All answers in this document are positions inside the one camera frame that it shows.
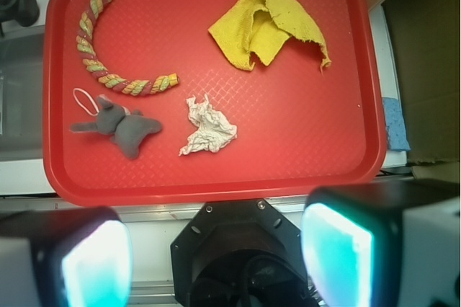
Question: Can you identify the yellow cloth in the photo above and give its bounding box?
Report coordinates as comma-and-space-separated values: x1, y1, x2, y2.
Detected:
208, 0, 331, 71

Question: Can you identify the crumpled white paper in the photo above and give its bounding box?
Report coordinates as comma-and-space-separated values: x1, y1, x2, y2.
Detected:
179, 94, 238, 156

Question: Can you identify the multicolour twisted rope toy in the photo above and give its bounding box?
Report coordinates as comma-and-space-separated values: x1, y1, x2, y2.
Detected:
76, 0, 180, 97

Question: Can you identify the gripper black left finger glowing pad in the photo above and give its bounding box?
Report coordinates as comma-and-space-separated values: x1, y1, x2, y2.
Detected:
1, 207, 133, 306

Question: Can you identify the black octagonal mount plate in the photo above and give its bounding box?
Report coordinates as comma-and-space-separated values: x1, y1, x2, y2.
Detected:
171, 200, 317, 306

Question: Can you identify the gray plush animal toy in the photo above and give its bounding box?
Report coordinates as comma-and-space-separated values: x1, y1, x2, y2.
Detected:
70, 95, 162, 160

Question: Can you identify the black knob fixture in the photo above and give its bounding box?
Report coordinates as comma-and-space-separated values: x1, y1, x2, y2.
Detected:
1, 0, 40, 37

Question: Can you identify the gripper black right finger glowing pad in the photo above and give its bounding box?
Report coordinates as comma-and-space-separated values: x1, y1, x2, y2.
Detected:
300, 179, 460, 306

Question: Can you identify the brown cardboard box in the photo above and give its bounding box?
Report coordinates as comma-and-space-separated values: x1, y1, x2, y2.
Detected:
382, 0, 460, 165

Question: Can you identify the red plastic tray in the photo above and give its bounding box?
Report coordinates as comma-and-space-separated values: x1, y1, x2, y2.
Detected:
43, 0, 387, 206

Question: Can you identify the blue sponge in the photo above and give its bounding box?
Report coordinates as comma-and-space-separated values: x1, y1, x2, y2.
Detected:
382, 97, 411, 152

